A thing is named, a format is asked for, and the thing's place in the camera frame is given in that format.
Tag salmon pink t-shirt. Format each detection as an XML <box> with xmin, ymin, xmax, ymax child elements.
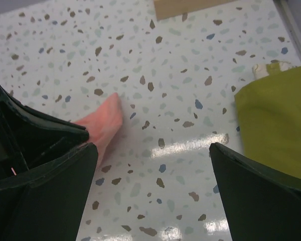
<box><xmin>75</xmin><ymin>93</ymin><xmax>123</xmax><ymax>168</ymax></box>

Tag olive green t-shirt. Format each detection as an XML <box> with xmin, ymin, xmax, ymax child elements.
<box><xmin>235</xmin><ymin>66</ymin><xmax>301</xmax><ymax>179</ymax></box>

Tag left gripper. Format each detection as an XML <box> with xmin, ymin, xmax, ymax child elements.
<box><xmin>0</xmin><ymin>86</ymin><xmax>89</xmax><ymax>180</ymax></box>

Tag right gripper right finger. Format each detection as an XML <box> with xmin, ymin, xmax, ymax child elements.
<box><xmin>209</xmin><ymin>143</ymin><xmax>301</xmax><ymax>240</ymax></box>

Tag wooden compartment tray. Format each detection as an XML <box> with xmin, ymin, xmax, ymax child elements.
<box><xmin>153</xmin><ymin>0</ymin><xmax>233</xmax><ymax>20</ymax></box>

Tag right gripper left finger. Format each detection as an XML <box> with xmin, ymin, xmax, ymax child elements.
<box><xmin>0</xmin><ymin>143</ymin><xmax>98</xmax><ymax>240</ymax></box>

